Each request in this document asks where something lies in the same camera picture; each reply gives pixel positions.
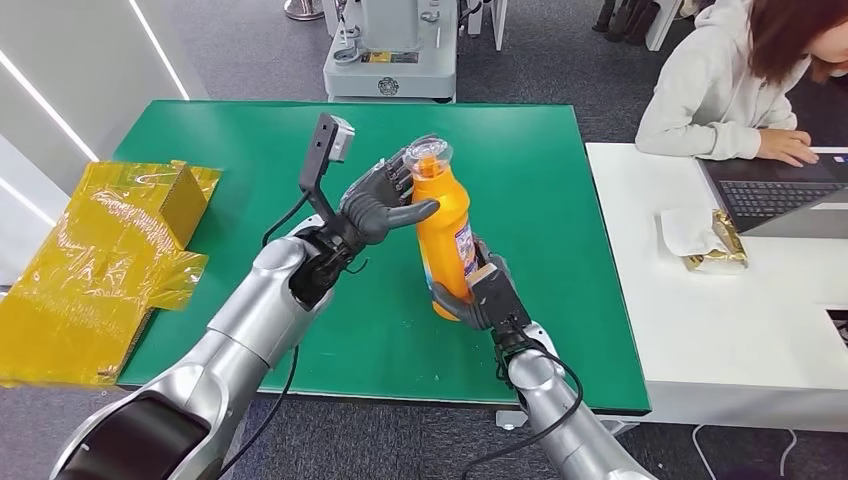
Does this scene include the grey laptop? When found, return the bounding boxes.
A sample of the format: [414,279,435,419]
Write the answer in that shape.
[696,148,848,241]

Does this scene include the grey machine base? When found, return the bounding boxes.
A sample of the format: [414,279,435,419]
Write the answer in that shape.
[323,0,458,105]

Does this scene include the white table foot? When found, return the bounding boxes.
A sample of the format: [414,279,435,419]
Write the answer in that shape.
[495,410,641,435]

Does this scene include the white floor cable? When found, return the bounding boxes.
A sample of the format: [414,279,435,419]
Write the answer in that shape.
[692,425,800,480]

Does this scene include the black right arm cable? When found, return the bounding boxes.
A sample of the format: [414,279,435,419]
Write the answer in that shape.
[460,341,586,480]

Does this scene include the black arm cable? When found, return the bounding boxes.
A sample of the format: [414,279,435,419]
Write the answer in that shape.
[460,341,586,480]
[215,190,313,480]

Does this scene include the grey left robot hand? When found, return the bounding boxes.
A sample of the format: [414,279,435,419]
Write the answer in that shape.
[337,148,442,246]

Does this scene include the person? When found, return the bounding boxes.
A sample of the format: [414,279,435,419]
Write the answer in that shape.
[634,0,848,167]

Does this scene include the gold foil wrapper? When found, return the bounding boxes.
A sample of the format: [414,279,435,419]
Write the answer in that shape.
[682,209,750,274]

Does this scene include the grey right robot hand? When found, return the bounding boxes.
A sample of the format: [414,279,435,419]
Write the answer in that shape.
[431,235,515,331]

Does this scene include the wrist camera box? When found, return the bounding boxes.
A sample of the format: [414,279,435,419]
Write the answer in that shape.
[466,263,533,346]
[299,112,356,220]

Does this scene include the orange detergent bottle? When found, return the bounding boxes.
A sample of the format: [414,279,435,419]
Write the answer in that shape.
[402,134,481,323]

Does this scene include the yellow taped cardboard box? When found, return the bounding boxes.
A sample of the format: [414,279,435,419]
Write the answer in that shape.
[0,160,223,391]

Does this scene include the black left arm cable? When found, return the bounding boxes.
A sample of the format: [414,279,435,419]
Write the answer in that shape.
[215,190,313,480]

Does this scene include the person's hand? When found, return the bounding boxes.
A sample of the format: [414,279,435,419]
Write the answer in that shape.
[757,129,821,168]

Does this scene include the white furniture panel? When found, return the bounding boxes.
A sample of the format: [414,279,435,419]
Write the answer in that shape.
[643,0,685,54]
[465,0,510,53]

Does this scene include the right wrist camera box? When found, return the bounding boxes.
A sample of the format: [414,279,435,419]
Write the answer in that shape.
[466,263,533,346]

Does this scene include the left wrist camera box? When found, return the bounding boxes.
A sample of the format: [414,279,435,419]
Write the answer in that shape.
[299,112,356,220]

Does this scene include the white paper napkin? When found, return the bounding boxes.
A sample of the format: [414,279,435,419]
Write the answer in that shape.
[657,207,729,260]

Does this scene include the chrome stand base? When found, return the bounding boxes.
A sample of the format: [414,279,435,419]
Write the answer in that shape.
[283,0,326,23]

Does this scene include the black objects on floor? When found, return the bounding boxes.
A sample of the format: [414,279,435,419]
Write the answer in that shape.
[591,0,660,49]

